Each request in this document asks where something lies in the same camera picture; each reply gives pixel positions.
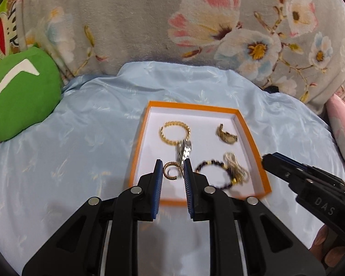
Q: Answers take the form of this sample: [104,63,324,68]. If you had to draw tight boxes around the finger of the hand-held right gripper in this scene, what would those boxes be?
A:
[271,152,309,172]
[261,154,306,192]

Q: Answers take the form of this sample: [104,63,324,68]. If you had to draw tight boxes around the green plush pillow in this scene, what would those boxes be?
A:
[0,47,62,142]

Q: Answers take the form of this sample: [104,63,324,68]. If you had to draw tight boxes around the grey floral blanket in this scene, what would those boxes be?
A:
[16,0,345,115]

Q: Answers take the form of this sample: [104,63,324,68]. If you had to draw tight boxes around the person's right hand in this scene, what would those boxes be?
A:
[310,224,345,268]

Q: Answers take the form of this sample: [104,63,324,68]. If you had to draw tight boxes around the gold leaf-pattern bangle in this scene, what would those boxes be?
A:
[160,121,191,146]

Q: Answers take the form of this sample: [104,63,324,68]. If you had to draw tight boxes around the white pearl bracelet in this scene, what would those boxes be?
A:
[223,152,250,183]

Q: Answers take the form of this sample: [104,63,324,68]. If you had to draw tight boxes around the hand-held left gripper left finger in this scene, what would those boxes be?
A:
[22,159,164,276]

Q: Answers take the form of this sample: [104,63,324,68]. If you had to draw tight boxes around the colourful cartoon printed blanket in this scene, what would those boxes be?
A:
[0,0,28,71]

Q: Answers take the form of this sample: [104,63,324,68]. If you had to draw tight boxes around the pink pillow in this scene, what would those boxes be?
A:
[326,93,345,169]

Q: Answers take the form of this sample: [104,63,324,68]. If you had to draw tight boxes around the black bead bracelet gold charms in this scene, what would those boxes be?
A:
[195,159,242,189]

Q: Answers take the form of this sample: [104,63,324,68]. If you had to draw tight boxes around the gold metal wristwatch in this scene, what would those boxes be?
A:
[216,123,239,145]

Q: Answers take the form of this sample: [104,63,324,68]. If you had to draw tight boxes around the gold chunky hoop earring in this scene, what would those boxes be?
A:
[163,162,182,181]

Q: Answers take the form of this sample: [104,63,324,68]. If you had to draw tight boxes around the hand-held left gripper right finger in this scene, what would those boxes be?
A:
[183,158,326,276]

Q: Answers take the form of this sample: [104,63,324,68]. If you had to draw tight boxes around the silver metal wristwatch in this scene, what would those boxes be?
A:
[175,139,193,165]

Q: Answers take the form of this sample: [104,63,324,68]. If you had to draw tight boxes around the orange shallow cardboard box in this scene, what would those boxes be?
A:
[128,101,273,207]

